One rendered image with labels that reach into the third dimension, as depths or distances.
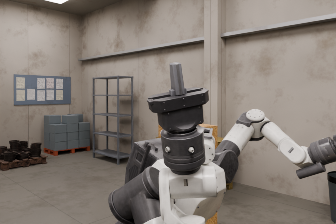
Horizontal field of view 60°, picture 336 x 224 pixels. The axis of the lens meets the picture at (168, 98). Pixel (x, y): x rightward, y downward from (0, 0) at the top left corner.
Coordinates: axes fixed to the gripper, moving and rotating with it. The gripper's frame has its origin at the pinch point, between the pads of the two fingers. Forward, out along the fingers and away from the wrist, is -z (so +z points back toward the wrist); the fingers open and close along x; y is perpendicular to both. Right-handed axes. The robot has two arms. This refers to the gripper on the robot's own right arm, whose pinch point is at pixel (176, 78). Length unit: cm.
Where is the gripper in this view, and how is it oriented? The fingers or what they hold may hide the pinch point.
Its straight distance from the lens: 56.7
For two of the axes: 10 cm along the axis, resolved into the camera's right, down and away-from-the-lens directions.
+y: 3.2, 2.2, -9.2
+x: 9.4, -1.8, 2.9
